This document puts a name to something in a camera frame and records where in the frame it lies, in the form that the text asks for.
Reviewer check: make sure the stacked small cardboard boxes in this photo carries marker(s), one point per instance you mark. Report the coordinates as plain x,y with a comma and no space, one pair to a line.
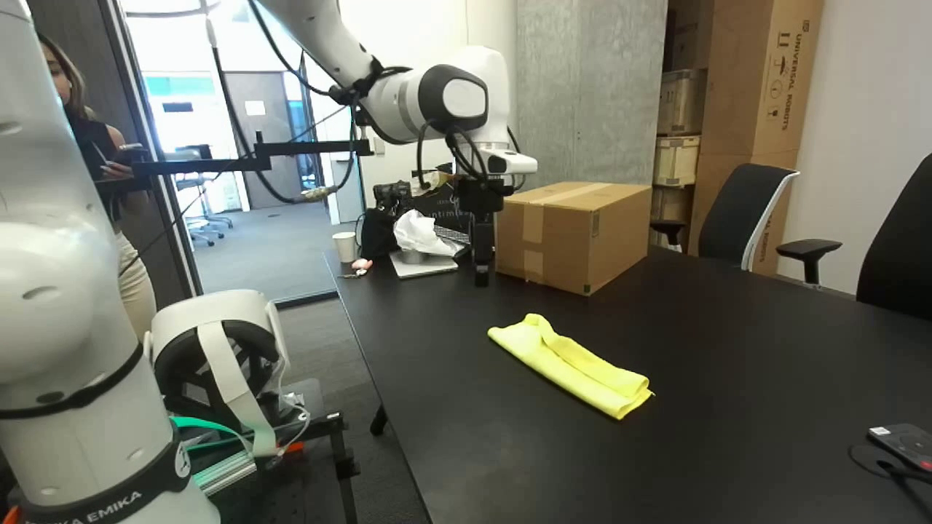
676,147

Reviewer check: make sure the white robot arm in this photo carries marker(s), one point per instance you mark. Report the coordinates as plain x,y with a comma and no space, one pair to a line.
86,427

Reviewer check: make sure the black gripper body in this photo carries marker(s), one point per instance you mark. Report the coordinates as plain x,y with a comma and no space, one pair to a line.
481,200

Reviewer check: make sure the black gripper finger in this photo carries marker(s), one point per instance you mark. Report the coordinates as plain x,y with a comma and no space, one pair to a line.
478,277
491,272

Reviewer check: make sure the person in background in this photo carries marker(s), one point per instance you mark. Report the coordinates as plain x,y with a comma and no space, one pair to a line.
112,171

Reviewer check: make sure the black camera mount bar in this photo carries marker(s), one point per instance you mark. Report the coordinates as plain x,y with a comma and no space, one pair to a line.
255,160

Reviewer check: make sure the yellow towel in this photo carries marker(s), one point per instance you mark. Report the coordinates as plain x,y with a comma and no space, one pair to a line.
575,367

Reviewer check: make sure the black office chair near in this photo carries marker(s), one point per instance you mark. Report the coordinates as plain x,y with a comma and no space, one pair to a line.
899,264

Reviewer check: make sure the brown cardboard box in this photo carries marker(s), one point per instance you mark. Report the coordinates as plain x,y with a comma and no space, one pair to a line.
575,236

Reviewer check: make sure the black office chair white frame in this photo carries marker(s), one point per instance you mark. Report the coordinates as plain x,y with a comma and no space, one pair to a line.
740,213

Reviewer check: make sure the white VR headset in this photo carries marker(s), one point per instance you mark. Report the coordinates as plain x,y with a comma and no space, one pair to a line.
223,357

